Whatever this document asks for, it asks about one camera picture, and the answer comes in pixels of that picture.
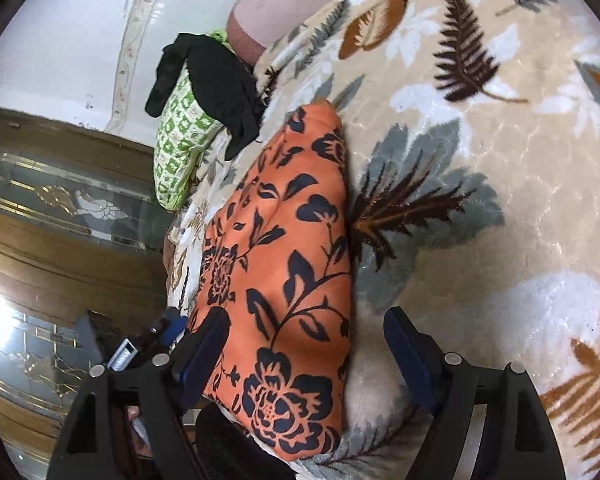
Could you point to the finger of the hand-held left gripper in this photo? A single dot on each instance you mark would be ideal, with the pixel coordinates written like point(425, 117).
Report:
point(172, 324)

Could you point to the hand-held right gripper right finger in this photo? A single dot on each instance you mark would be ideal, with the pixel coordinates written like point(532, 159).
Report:
point(409, 355)

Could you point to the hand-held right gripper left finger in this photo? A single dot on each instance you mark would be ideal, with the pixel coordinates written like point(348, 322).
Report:
point(207, 337)

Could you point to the orange floral pillow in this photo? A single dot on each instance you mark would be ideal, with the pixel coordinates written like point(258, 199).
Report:
point(280, 260)

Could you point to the wooden door with glass panels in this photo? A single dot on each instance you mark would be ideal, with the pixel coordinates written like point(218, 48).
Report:
point(55, 265)

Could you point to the dark cloth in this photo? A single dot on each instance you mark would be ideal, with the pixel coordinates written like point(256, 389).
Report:
point(230, 445)

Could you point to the green patterned pillow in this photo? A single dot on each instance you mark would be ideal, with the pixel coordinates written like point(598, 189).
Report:
point(180, 130)

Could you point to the beige leaf print blanket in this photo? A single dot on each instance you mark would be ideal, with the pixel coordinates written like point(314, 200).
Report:
point(504, 160)

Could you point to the black garment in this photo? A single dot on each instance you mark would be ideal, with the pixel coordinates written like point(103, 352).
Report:
point(220, 85)

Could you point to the white ornate headboard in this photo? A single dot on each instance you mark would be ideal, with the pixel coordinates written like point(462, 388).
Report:
point(55, 35)

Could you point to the pink pillow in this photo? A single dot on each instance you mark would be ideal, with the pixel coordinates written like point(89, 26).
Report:
point(290, 0)

